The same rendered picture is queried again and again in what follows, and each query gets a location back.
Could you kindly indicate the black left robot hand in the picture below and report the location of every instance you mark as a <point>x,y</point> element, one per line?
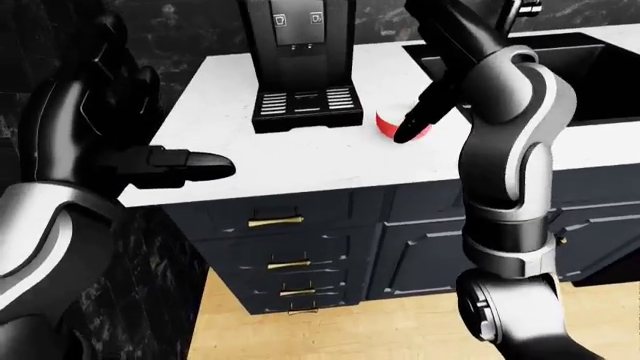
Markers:
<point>70,142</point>

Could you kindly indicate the black faucet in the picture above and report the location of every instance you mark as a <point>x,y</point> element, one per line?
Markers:
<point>525,9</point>

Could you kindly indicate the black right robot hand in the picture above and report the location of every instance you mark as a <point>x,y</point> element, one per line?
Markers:
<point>452,33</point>

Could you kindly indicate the black kitchen sink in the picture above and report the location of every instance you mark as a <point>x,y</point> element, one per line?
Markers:
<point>605,78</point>

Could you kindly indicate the red bowl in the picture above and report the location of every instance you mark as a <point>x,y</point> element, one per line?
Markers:
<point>386,126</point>

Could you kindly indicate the black coffee machine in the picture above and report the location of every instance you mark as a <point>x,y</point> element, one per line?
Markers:
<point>300,75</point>

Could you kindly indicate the dark blue kitchen cabinet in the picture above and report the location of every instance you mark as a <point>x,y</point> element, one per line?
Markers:
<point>415,240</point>

